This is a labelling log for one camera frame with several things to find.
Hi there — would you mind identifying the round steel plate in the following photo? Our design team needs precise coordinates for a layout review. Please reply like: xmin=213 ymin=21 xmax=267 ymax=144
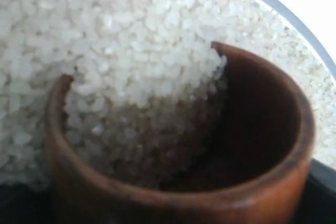
xmin=262 ymin=0 xmax=335 ymax=77

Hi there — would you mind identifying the brown wooden cup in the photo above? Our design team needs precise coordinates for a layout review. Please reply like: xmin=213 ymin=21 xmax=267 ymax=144
xmin=46 ymin=42 xmax=315 ymax=223

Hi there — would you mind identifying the rice heap on plate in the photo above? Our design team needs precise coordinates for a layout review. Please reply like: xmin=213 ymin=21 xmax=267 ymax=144
xmin=1 ymin=0 xmax=335 ymax=190

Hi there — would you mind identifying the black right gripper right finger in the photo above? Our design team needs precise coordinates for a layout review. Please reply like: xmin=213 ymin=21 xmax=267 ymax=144
xmin=299 ymin=159 xmax=335 ymax=224

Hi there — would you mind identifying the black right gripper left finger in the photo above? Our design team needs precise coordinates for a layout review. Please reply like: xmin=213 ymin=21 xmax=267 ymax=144
xmin=1 ymin=184 xmax=56 ymax=224

